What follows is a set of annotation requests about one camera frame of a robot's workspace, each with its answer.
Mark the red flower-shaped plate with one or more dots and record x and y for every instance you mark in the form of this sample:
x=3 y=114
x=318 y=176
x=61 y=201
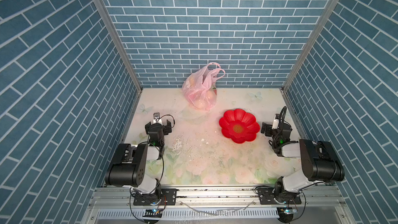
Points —
x=239 y=126

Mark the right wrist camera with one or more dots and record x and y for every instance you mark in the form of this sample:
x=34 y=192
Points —
x=275 y=122

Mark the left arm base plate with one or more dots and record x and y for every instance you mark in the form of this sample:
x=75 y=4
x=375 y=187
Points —
x=155 y=197

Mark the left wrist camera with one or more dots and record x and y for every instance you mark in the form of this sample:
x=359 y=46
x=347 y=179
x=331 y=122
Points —
x=157 y=118

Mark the pink plastic bag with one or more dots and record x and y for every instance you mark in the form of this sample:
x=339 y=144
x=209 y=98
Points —
x=199 y=89

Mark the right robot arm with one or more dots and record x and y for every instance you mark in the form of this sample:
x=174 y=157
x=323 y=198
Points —
x=319 y=161

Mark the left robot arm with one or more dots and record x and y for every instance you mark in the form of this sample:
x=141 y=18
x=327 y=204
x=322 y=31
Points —
x=128 y=165

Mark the aluminium front rail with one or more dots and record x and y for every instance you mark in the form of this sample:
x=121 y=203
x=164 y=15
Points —
x=220 y=196

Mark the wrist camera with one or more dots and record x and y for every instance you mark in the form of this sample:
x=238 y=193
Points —
x=157 y=118
x=275 y=122

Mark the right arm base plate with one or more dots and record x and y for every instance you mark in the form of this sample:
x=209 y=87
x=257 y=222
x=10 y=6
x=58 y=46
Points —
x=272 y=196

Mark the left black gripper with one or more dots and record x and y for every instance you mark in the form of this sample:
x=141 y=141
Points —
x=166 y=128

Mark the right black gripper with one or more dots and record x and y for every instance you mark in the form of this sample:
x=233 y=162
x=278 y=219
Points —
x=269 y=129

